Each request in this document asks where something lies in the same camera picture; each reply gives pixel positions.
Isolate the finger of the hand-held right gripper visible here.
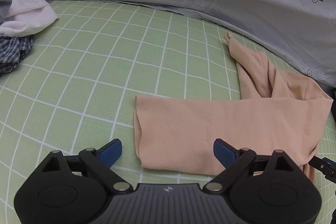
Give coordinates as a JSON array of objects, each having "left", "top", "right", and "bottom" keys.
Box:
[{"left": 308, "top": 156, "right": 336, "bottom": 182}]

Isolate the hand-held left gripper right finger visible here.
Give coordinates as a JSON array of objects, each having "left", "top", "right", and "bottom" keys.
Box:
[{"left": 203, "top": 139, "right": 303, "bottom": 194}]

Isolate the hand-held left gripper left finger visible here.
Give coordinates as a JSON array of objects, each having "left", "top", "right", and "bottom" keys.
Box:
[{"left": 33, "top": 139, "right": 133, "bottom": 194}]

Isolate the beige shirt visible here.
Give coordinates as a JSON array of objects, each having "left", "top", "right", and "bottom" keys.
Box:
[{"left": 133, "top": 32, "right": 334, "bottom": 184}]

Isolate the green checked bed sheet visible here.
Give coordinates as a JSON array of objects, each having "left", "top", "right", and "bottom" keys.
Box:
[{"left": 0, "top": 0, "right": 336, "bottom": 224}]

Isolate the blue plaid shirt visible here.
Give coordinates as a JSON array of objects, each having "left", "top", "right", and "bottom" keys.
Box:
[{"left": 0, "top": 35, "right": 34, "bottom": 77}]

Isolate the white cloth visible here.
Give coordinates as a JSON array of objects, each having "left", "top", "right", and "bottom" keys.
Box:
[{"left": 0, "top": 0, "right": 59, "bottom": 37}]

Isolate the grey knit garment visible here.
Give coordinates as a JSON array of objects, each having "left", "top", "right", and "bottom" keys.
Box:
[{"left": 0, "top": 0, "right": 14, "bottom": 22}]

